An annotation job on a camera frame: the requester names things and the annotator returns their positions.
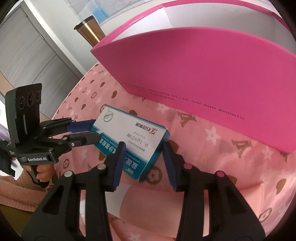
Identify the grey wardrobe door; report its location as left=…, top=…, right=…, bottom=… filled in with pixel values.
left=1, top=1, right=82, bottom=118

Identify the person's left hand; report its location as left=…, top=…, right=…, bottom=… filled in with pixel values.
left=22, top=165, right=55, bottom=184

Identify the copper travel mug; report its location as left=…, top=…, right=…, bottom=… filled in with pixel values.
left=74, top=16, right=105, bottom=47

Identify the large pink cream tube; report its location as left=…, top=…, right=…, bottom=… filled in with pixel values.
left=105, top=181, right=269, bottom=239

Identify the pink sweater forearm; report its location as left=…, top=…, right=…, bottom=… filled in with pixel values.
left=0, top=172, right=48, bottom=212

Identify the colourful wall map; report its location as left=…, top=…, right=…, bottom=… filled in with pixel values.
left=65, top=0, right=149, bottom=24

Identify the blue white medicine box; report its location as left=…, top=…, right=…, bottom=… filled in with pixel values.
left=91, top=105, right=170, bottom=182

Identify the pink patterned tablecloth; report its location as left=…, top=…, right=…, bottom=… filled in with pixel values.
left=55, top=64, right=295, bottom=234

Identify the pink cardboard box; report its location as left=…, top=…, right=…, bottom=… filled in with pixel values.
left=91, top=1, right=295, bottom=152

